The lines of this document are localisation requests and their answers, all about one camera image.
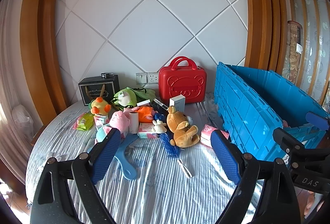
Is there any blue plastic hand mirror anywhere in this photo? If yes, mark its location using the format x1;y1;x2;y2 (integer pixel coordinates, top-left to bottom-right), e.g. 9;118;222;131
87;133;139;180

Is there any clear plastic bag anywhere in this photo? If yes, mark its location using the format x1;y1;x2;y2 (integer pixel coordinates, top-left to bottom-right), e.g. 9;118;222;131
12;104;35;137

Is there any blue plastic crate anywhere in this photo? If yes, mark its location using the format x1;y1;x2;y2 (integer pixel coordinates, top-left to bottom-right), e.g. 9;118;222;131
213;61;330;162

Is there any pink tissue pack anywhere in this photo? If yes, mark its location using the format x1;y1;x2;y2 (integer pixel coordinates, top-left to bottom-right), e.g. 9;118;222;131
200;124;230;147

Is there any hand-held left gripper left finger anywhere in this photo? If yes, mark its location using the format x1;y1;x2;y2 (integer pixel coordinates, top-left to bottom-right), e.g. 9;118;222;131
29;129;123;224

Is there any red bear suitcase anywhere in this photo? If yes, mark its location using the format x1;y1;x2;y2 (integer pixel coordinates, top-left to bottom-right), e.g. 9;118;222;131
158;56;207;104

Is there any brown bear plush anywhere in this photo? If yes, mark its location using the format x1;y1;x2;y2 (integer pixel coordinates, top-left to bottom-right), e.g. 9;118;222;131
166;106;200;148

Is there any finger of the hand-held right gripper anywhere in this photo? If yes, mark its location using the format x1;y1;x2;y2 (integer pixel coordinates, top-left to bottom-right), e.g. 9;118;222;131
305;111;330;129
273;127;330;165

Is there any wooden frosted glass screen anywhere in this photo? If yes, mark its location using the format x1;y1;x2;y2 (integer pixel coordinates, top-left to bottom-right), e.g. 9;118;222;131
283;0;330;111

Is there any orange plush toy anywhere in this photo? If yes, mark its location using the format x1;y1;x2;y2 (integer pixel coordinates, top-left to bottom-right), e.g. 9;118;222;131
133;106;158;123

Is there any black flat box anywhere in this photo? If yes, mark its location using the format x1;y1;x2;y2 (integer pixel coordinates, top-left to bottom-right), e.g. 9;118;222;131
152;98;169;114

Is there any yellow orange duck plush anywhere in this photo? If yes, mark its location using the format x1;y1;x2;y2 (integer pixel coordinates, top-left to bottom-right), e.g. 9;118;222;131
89;97;112;115

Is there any black gift box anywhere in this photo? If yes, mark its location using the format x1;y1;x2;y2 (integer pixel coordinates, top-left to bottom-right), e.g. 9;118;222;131
78;75;121;106

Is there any pink floral box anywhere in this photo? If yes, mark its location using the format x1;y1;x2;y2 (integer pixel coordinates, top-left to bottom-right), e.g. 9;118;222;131
138;123;159;139

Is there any white paper roll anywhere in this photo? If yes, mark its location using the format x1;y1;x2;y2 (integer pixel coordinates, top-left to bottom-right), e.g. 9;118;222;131
129;112;140;134

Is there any patterned rolled carpet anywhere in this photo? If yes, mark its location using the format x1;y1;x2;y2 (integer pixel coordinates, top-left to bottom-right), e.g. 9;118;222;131
282;21;303;85

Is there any green frog plush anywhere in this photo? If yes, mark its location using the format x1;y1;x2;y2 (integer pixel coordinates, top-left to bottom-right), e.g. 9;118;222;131
111;87;156;108

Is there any small pink white box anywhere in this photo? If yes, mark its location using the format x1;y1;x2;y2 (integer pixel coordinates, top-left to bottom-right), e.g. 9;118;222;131
93;114;109;129

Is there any white bunny plush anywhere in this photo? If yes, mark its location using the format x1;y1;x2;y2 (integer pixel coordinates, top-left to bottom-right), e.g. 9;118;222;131
151;119;167;134

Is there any white green tall box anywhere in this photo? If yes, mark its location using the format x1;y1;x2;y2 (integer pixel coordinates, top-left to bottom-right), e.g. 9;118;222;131
170;95;185;113

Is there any green pink packet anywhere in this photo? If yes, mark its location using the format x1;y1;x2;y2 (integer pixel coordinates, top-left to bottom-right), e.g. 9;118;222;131
74;113;94;132

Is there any white wall socket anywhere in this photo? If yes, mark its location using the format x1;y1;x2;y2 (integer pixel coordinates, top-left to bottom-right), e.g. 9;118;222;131
136;72;160;85

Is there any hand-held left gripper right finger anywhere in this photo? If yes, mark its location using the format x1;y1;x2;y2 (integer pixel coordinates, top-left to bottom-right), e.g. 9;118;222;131
210;129;302;224

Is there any white curtain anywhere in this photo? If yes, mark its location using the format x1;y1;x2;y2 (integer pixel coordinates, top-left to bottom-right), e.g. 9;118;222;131
0;0;34;152

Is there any striped cloth covered desktop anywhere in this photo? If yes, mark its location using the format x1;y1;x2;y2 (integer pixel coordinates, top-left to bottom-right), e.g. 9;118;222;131
25;96;266;224

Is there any blue pink plush toy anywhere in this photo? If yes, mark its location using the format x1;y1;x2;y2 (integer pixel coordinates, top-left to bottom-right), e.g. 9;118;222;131
95;124;114;144

